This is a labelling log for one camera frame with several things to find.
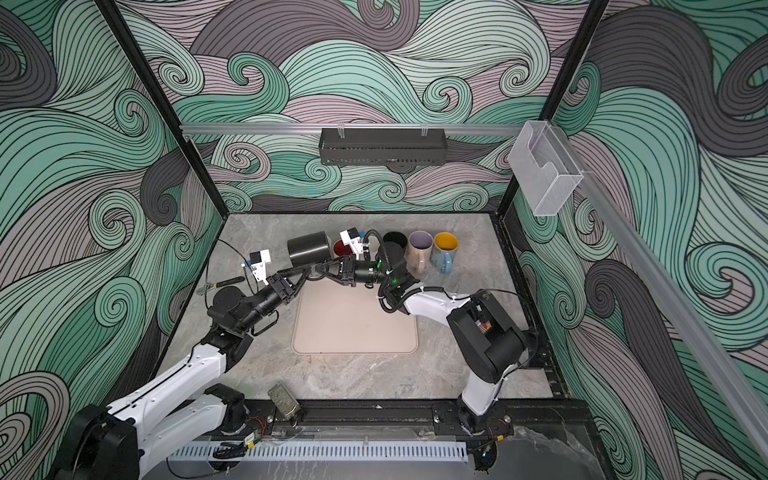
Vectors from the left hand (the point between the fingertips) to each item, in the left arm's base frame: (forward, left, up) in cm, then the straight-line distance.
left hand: (311, 268), depth 71 cm
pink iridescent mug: (+19, -30, -16) cm, 38 cm away
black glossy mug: (+3, +1, +3) cm, 5 cm away
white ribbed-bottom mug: (+7, -6, -2) cm, 10 cm away
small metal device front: (-24, +6, -23) cm, 34 cm away
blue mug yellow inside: (+19, -38, -16) cm, 45 cm away
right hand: (-1, -2, -1) cm, 2 cm away
